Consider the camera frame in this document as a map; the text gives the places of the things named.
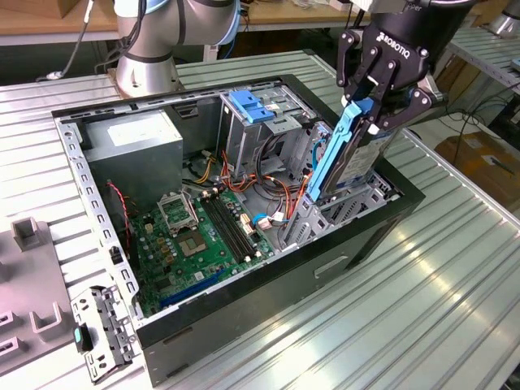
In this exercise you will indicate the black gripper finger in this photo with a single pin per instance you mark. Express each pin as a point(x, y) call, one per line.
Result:
point(347, 61)
point(410, 107)

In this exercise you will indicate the hard disk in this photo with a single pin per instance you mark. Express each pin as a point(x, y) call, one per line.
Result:
point(357, 158)

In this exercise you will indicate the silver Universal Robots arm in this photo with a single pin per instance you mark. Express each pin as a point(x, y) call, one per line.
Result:
point(142, 73)

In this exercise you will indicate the grey metal disk bay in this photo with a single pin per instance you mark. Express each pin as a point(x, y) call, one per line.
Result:
point(378, 197)

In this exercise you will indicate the brown cardboard under table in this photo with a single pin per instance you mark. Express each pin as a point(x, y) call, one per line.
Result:
point(459, 81)

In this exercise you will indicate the white desk boxes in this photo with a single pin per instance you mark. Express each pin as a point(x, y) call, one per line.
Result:
point(339, 4)

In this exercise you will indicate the long wooden desk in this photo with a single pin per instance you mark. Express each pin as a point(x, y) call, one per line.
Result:
point(284, 18)

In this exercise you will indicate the large cardboard floor box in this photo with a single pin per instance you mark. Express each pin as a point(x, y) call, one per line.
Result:
point(475, 162)

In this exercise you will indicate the metal slat side table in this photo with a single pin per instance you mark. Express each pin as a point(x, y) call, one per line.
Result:
point(493, 61)

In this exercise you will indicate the blue plastic drive latch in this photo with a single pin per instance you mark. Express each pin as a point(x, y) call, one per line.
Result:
point(252, 109)

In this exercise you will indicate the small blue object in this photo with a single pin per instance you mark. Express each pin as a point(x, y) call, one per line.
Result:
point(516, 64)

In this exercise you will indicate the grey optical drive cage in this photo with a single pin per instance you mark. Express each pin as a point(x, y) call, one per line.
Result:
point(239, 142)

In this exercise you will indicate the small white box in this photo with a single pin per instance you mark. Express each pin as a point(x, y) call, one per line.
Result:
point(211, 52)

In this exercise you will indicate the black RAM slot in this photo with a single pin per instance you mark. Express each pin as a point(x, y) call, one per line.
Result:
point(235, 227)
point(225, 231)

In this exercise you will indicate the grey power supply unit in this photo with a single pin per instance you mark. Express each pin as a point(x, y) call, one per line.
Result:
point(134, 162)

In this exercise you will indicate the CPU socket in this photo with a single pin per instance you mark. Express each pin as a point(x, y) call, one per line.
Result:
point(191, 245)

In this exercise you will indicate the black open PC case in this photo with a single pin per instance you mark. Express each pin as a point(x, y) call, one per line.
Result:
point(243, 308)

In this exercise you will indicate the blue expansion slot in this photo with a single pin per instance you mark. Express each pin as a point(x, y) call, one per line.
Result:
point(191, 289)

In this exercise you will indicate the green motherboard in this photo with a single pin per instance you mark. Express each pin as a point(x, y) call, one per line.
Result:
point(154, 260)

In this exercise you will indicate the cardboard box on desk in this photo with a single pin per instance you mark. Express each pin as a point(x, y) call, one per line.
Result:
point(67, 8)

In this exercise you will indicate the small black case clip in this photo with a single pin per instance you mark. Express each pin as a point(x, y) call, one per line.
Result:
point(115, 256)

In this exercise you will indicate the grey parts rack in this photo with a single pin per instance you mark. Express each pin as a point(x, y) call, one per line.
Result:
point(32, 276)

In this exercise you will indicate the black latch green tab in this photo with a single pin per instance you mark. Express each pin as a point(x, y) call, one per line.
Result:
point(83, 339)

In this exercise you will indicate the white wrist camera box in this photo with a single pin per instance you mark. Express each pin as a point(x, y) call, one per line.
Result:
point(386, 5)

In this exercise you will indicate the square brown base plate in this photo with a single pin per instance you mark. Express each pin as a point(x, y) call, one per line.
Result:
point(113, 81)

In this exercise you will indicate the metal slot bracket cover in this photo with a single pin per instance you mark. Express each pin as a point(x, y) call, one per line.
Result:
point(107, 325)

